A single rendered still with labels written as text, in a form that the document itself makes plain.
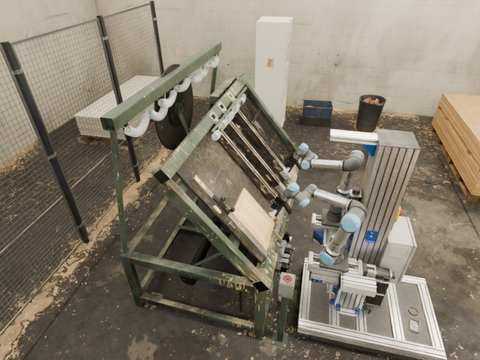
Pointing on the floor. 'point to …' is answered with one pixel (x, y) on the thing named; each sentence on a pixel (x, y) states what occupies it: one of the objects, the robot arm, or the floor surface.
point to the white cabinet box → (273, 63)
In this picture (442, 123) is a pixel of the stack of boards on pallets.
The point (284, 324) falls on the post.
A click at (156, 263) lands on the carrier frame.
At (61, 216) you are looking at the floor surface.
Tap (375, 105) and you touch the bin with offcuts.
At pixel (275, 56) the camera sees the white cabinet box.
